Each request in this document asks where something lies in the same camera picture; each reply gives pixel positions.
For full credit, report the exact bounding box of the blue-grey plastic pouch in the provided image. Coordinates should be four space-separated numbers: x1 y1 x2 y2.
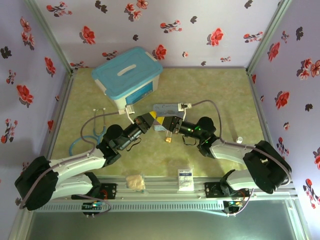
152 102 181 133

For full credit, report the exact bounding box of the blue stethoscope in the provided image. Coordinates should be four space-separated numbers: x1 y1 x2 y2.
69 106 107 158

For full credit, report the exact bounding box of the clear bag with beige cotton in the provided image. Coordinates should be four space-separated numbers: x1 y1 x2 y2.
124 174 148 195

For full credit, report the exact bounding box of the white storage box blue lid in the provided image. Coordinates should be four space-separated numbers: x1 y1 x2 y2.
91 46 163 113

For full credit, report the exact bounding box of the clear bag with white card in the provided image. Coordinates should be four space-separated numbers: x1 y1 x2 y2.
176 167 195 193

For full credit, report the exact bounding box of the grey metal panel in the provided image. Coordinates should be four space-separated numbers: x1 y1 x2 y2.
7 211 314 240

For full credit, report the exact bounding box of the black left gripper cable loop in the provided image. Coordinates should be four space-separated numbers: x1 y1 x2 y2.
125 138 141 152

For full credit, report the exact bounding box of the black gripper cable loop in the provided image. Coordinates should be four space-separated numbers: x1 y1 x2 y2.
125 138 141 152
181 134 197 147

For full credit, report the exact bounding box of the black right gripper cable loop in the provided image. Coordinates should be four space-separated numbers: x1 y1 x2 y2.
181 134 197 147

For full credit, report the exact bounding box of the grey right arm cable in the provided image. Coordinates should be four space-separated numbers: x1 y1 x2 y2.
190 99 293 217

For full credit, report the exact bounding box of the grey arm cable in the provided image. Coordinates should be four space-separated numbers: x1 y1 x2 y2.
190 99 293 217
16 109 127 216

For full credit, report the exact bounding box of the grey left arm cable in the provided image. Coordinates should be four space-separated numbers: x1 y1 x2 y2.
16 109 127 216

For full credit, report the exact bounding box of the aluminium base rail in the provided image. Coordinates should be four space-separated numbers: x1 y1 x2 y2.
57 174 300 201

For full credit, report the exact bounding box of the aluminium side rail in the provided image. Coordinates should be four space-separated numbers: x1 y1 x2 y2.
246 68 277 151
45 70 76 162

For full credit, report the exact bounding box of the grey slotted cable duct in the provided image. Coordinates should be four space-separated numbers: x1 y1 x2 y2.
37 198 226 214

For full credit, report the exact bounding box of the aluminium frame post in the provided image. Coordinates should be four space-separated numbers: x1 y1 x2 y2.
245 0 294 75
24 0 76 75

